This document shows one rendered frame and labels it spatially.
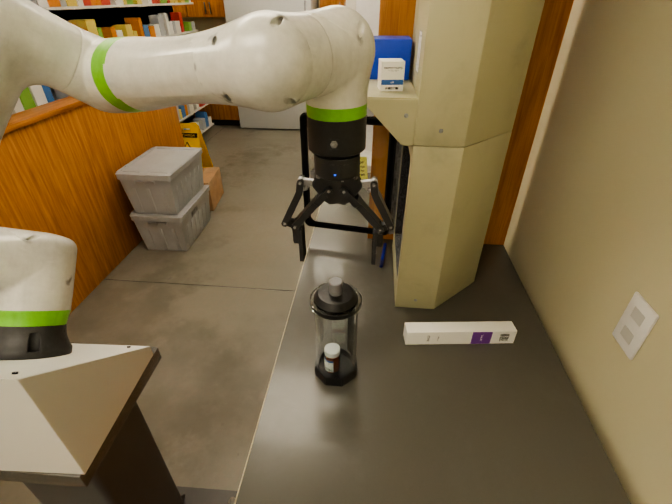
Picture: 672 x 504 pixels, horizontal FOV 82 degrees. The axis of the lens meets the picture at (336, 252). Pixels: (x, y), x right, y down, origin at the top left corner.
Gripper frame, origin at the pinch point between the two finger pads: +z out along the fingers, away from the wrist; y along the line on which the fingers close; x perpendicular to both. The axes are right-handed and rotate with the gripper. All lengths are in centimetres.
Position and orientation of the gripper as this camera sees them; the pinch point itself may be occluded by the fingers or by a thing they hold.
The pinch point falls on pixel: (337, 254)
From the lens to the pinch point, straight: 73.4
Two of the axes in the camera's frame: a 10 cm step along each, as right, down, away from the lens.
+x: -0.9, 5.6, -8.2
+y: -10.0, -0.4, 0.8
